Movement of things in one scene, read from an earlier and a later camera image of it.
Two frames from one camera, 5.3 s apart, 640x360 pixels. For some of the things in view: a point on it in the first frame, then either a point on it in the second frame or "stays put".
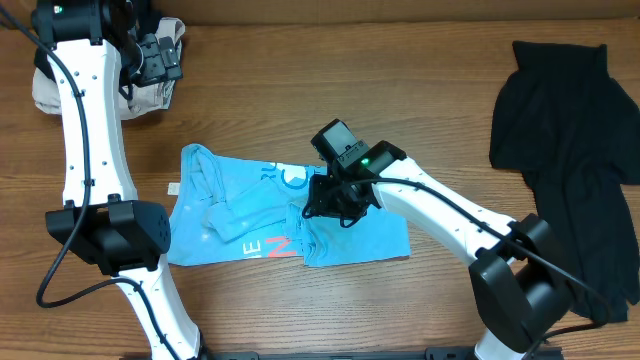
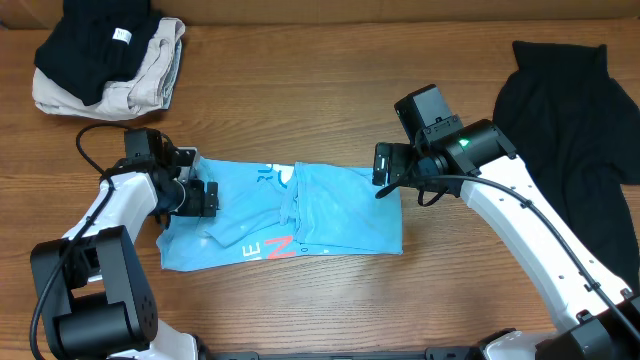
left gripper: x=160 y=66 to x=209 y=198
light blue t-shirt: x=255 y=212 stays put
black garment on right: x=564 y=121 stays put
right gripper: x=327 y=198 to x=382 y=164
